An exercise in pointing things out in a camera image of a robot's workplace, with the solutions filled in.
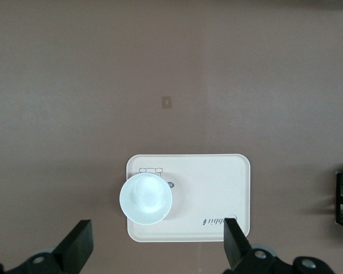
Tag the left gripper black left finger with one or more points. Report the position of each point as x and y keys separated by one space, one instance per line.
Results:
x=77 y=245

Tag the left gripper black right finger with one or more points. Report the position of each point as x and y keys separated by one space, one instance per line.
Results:
x=234 y=245

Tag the beige tray with rabbit print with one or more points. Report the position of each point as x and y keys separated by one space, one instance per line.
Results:
x=208 y=194

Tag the white footed bowl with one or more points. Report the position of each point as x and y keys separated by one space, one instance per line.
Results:
x=145 y=199

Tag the small brown tape patch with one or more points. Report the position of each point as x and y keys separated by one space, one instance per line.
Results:
x=166 y=102

